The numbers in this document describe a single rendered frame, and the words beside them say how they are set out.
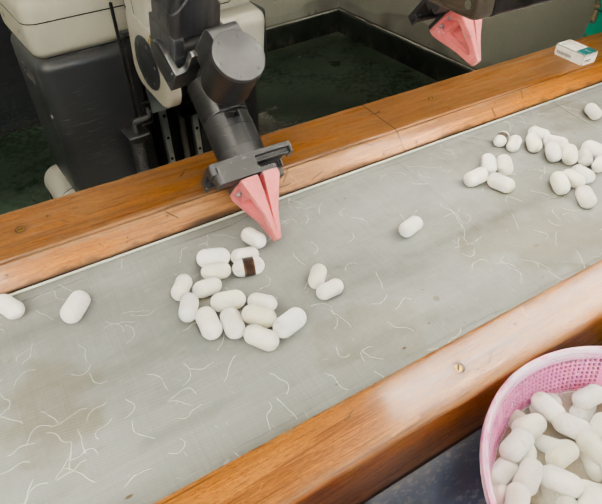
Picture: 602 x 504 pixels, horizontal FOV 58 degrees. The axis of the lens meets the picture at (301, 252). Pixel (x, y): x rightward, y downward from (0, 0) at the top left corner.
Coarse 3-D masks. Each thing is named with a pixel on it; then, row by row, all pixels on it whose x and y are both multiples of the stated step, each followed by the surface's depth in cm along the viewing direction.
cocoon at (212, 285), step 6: (198, 282) 57; (204, 282) 57; (210, 282) 57; (216, 282) 57; (198, 288) 57; (204, 288) 57; (210, 288) 57; (216, 288) 57; (198, 294) 57; (204, 294) 57; (210, 294) 57
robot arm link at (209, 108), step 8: (200, 72) 61; (200, 80) 61; (192, 88) 62; (200, 88) 61; (192, 96) 63; (200, 96) 62; (200, 104) 62; (208, 104) 61; (216, 104) 61; (240, 104) 62; (200, 112) 62; (208, 112) 61; (216, 112) 61; (224, 112) 62; (232, 112) 62; (200, 120) 63
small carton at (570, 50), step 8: (568, 40) 97; (560, 48) 96; (568, 48) 95; (576, 48) 94; (584, 48) 94; (560, 56) 96; (568, 56) 95; (576, 56) 94; (584, 56) 93; (592, 56) 94; (584, 64) 94
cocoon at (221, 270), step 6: (210, 264) 59; (216, 264) 59; (222, 264) 59; (228, 264) 60; (204, 270) 59; (210, 270) 59; (216, 270) 59; (222, 270) 59; (228, 270) 59; (204, 276) 59; (210, 276) 59; (216, 276) 59; (222, 276) 59
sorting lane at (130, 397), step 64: (512, 128) 83; (576, 128) 83; (320, 192) 72; (384, 192) 72; (448, 192) 72; (512, 192) 72; (128, 256) 63; (192, 256) 63; (320, 256) 63; (384, 256) 63; (448, 256) 63; (512, 256) 63; (576, 256) 63; (0, 320) 56; (128, 320) 56; (320, 320) 56; (384, 320) 56; (448, 320) 56; (0, 384) 50; (64, 384) 50; (128, 384) 50; (192, 384) 50; (256, 384) 50; (320, 384) 50; (0, 448) 46; (64, 448) 46; (128, 448) 46; (192, 448) 46
